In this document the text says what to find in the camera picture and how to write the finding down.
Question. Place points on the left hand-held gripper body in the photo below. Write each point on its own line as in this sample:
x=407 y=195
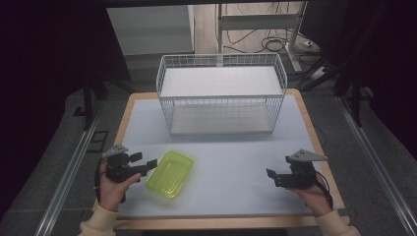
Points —
x=118 y=165

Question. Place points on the green translucent plastic container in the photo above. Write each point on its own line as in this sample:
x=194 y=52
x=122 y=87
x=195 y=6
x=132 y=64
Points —
x=170 y=173

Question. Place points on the person's right hand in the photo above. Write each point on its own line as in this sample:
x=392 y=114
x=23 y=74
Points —
x=313 y=198

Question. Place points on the white metal stand frame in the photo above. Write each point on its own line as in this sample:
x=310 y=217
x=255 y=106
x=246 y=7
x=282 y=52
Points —
x=259 y=22

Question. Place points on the aluminium floor rail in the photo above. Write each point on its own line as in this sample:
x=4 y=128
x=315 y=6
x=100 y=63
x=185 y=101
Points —
x=377 y=164
x=67 y=177

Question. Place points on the person's left hand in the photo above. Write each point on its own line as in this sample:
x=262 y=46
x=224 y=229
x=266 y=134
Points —
x=113 y=191

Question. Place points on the white power strip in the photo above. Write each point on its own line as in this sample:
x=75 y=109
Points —
x=317 y=73

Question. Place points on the black stand leg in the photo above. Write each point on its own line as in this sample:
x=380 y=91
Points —
x=88 y=105
x=356 y=105

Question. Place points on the white cabinet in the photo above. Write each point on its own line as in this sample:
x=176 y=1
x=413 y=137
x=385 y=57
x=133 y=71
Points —
x=150 y=29

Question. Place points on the white table mat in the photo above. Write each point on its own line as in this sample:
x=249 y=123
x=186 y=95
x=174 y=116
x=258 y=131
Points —
x=229 y=164

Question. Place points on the black floor plate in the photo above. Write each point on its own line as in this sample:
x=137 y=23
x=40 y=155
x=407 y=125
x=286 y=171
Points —
x=97 y=141

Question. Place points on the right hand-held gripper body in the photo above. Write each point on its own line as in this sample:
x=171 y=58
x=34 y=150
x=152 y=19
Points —
x=300 y=172

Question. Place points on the dark curtain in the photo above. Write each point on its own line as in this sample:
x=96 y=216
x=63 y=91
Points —
x=377 y=59
x=49 y=65

